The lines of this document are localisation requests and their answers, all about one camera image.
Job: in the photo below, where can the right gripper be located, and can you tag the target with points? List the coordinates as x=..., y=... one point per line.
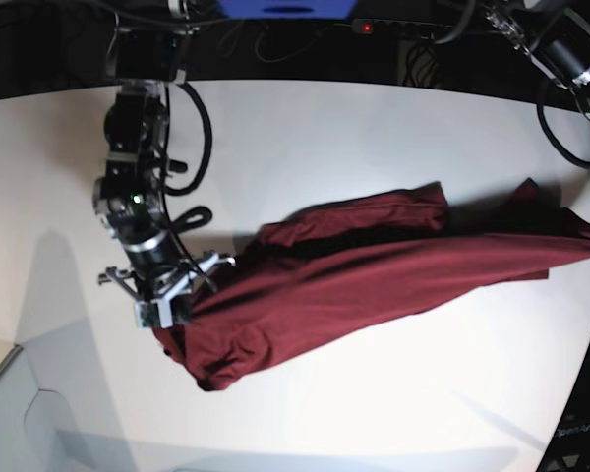
x=170, y=282

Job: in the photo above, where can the dark red t-shirt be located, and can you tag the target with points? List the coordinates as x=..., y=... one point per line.
x=329, y=270

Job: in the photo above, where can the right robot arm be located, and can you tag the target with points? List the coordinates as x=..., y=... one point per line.
x=147, y=56

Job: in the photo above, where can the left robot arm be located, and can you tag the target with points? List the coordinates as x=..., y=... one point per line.
x=554, y=38

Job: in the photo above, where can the blue box at top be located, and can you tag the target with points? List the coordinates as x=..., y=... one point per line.
x=287, y=9

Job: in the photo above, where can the black power strip red light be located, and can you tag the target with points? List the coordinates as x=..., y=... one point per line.
x=401, y=29

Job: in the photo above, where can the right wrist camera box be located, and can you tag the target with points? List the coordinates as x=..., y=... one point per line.
x=153, y=313

